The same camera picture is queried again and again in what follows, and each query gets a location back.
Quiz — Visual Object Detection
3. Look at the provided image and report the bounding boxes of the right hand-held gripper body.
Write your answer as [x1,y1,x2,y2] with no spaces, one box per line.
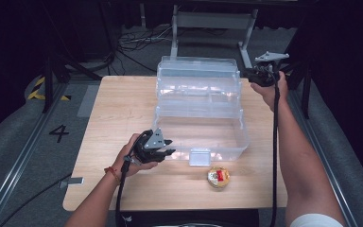
[251,51,290,88]

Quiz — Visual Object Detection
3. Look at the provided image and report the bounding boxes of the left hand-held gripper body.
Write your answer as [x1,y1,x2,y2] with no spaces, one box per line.
[132,127,167,165]

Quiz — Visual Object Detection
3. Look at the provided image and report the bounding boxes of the clear plastic storage box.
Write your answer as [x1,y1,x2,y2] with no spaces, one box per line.
[151,56,251,167]

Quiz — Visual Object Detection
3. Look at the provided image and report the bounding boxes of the person's right hand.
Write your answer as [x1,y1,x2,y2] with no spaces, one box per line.
[251,71,289,114]

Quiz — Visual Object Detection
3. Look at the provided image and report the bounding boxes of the person's left hand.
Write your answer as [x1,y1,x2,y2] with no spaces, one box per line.
[112,132,160,183]

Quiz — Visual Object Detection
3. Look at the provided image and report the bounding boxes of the black metal stand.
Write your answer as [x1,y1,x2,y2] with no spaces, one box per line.
[280,60,314,120]
[42,53,103,114]

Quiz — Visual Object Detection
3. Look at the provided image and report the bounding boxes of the round wrapped snack packet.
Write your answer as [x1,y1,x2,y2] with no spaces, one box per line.
[206,166,232,190]

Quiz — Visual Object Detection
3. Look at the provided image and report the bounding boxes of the person's white clothing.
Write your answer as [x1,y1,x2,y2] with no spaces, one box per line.
[288,213,345,227]

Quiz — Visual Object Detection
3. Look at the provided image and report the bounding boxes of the red string bracelet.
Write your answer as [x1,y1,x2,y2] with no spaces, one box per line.
[103,166,122,185]

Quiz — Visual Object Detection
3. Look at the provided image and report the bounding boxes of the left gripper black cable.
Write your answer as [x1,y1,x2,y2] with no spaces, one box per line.
[114,155,132,227]

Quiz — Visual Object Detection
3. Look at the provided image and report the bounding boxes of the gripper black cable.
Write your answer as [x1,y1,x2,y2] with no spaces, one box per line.
[114,155,132,227]
[268,67,282,227]

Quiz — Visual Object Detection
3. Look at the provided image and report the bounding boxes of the white metal desk frame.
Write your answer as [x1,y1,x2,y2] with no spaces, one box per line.
[169,4,259,70]

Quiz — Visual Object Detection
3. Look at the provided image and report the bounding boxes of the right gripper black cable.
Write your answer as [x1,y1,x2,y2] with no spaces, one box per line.
[268,67,282,227]

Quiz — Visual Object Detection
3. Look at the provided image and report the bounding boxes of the grey table edge bracket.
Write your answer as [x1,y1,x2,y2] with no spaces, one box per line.
[59,177,85,189]

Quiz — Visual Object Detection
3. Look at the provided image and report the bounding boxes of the tangle of floor cables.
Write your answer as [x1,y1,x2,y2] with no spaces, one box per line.
[115,24,175,77]

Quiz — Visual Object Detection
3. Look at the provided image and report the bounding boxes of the thin black floor cable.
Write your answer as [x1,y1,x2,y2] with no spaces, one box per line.
[0,172,74,227]

